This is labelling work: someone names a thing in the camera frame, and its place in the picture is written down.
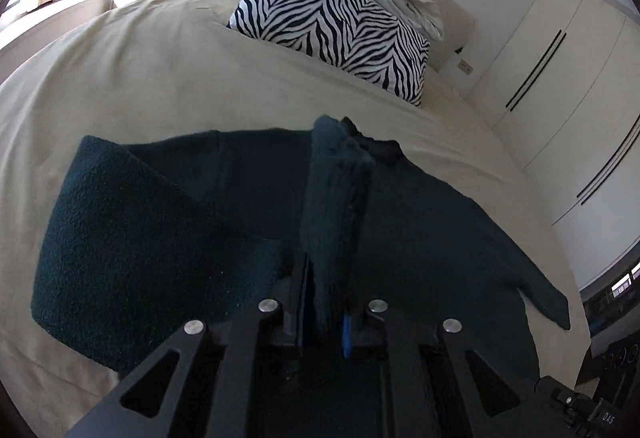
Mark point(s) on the dark teal knit sweater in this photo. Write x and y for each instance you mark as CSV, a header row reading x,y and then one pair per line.
x,y
145,237

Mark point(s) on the zebra print pillow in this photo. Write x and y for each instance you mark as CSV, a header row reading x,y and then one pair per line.
x,y
359,37

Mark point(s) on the white wardrobe with black handles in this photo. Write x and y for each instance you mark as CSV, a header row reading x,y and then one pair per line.
x,y
563,97

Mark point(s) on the wall power socket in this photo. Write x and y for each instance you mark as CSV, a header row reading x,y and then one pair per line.
x,y
465,67

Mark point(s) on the beige bed sheet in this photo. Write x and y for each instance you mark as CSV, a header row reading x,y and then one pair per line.
x,y
162,68

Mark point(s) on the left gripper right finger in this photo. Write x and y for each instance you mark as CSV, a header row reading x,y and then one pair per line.
x,y
439,381

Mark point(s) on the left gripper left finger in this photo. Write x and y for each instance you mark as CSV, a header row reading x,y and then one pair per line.
x,y
197,383

